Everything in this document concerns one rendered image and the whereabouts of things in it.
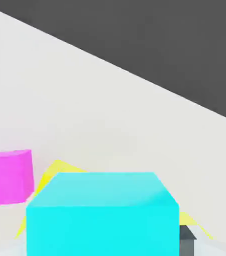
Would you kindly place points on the small magenta cube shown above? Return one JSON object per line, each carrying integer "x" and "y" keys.
{"x": 6, "y": 178}

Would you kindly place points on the small yellow cube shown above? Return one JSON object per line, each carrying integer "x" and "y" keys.
{"x": 53, "y": 169}

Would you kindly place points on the small cyan cube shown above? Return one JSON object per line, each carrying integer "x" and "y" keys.
{"x": 102, "y": 220}

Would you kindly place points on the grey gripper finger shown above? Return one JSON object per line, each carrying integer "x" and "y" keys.
{"x": 186, "y": 242}

